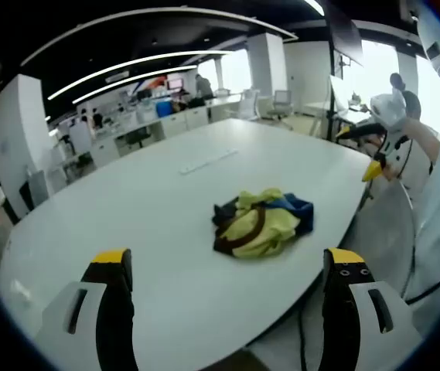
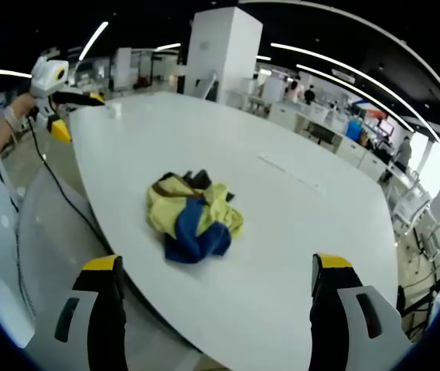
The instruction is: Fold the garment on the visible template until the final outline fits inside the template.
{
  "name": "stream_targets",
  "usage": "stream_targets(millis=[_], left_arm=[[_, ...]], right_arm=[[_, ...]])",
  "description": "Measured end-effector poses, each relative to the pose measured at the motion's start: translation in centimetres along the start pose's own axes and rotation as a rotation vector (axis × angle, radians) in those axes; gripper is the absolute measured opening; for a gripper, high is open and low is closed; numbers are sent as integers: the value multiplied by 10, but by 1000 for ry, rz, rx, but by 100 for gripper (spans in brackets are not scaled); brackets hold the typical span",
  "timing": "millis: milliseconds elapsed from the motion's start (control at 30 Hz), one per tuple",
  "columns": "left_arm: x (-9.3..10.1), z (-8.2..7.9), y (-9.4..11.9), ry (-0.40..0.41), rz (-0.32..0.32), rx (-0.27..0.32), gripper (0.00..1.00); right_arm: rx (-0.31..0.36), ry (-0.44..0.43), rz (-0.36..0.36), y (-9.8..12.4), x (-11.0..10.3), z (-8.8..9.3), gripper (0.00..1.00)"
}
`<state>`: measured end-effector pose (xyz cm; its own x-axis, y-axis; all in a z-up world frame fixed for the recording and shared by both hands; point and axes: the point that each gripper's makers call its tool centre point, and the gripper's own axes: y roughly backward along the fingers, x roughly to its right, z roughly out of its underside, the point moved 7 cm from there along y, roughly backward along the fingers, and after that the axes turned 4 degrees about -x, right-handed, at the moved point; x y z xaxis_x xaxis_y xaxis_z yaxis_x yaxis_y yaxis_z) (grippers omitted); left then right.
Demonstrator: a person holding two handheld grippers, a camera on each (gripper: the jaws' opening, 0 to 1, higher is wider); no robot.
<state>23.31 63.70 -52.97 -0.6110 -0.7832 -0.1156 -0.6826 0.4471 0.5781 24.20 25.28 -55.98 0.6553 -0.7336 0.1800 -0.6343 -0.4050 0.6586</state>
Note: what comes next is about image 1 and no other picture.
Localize grey leaning panel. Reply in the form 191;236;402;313
18;169;49;220

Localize white square pillar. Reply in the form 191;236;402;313
0;73;56;222

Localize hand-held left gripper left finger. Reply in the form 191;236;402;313
33;249;139;371

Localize yellow garment blue grey sleeves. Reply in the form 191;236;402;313
210;188;316;259

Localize black office chair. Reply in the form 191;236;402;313
124;129;151;148

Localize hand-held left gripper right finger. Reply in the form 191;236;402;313
319;247;425;371

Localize blue container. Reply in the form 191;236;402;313
155;99;174;119

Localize white worn device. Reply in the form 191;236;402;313
415;7;440;83

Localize black panel stand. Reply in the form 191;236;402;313
324;0;364;141

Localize white perforated chair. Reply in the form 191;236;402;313
242;179;417;371

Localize white table strip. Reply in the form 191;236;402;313
179;148;239;175

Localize white mesh office chair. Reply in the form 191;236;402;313
268;89;294;121
238;88;261;121

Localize long white counter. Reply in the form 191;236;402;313
87;92;244;164

